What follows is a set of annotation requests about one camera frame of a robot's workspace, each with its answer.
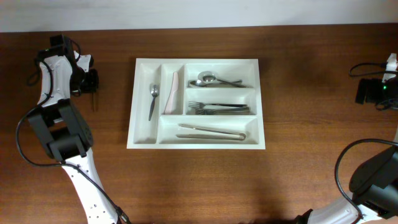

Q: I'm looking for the metal fork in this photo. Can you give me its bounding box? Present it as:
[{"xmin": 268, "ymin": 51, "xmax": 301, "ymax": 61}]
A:
[
  {"xmin": 188, "ymin": 101, "xmax": 247, "ymax": 109},
  {"xmin": 205, "ymin": 106, "xmax": 250, "ymax": 112},
  {"xmin": 195, "ymin": 107, "xmax": 250, "ymax": 115}
]

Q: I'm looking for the pink plastic knife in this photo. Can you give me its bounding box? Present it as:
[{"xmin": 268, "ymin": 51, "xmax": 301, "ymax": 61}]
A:
[{"xmin": 164, "ymin": 72, "xmax": 179, "ymax": 114}]

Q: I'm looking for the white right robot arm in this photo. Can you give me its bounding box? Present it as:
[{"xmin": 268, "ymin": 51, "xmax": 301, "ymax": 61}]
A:
[{"xmin": 294, "ymin": 138, "xmax": 397, "ymax": 223}]

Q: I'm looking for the metal spoon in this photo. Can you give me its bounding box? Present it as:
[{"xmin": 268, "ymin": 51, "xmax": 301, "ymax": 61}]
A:
[
  {"xmin": 198, "ymin": 71, "xmax": 247, "ymax": 88},
  {"xmin": 188, "ymin": 80, "xmax": 233, "ymax": 88}
]

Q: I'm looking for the white cutlery tray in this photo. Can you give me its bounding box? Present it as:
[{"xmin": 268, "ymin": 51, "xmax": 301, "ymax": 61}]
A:
[{"xmin": 127, "ymin": 58, "xmax": 266, "ymax": 149}]

